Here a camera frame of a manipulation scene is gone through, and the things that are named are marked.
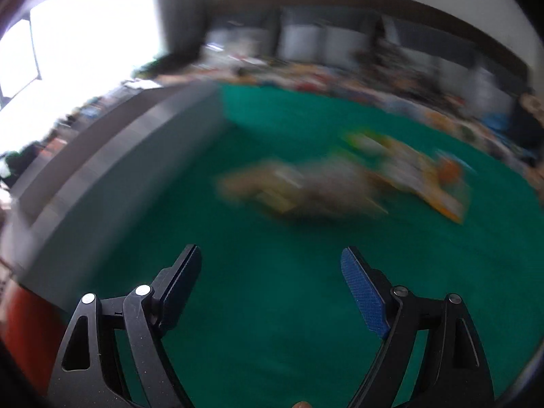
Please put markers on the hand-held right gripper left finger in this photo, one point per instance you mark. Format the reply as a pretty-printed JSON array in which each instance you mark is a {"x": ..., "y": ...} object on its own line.
[{"x": 180, "y": 289}]

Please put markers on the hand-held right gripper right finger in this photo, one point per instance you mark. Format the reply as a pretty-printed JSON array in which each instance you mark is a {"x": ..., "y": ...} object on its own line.
[{"x": 365, "y": 297}]

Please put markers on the brown and gold snack packet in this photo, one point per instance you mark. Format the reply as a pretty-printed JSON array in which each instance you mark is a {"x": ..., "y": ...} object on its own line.
[{"x": 335, "y": 187}]

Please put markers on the white cardboard box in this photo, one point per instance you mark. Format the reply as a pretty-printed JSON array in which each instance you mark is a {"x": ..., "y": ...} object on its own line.
[{"x": 106, "y": 187}]

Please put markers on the clear beige snack packet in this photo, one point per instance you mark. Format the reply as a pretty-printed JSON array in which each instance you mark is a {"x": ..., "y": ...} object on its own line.
[{"x": 250, "y": 182}]

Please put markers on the white and yellow snack packet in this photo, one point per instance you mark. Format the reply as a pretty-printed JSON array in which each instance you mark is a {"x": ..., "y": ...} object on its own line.
[{"x": 408, "y": 165}]

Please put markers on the blue packet with orange drumstick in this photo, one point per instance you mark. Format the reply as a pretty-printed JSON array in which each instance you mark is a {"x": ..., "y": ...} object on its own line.
[{"x": 450, "y": 178}]

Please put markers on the green snack packet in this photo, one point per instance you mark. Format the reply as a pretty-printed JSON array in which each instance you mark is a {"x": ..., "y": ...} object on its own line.
[{"x": 363, "y": 142}]

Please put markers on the person's right hand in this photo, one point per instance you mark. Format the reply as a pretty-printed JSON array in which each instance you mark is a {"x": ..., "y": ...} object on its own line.
[{"x": 302, "y": 405}]

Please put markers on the green bed cloth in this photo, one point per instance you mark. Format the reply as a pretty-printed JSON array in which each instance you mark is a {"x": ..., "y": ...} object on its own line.
[{"x": 276, "y": 242}]

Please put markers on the orange textured cloth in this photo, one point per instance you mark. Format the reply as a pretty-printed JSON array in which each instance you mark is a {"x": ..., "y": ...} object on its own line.
[{"x": 25, "y": 318}]

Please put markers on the floral bedsheet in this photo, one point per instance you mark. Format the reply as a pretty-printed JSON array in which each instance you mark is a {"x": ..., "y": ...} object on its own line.
[{"x": 323, "y": 78}]

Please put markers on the grey curtain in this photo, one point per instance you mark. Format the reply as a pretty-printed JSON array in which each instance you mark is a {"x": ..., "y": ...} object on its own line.
[{"x": 180, "y": 8}]

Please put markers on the brown headboard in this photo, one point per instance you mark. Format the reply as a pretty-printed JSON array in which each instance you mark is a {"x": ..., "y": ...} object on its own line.
[{"x": 446, "y": 12}]

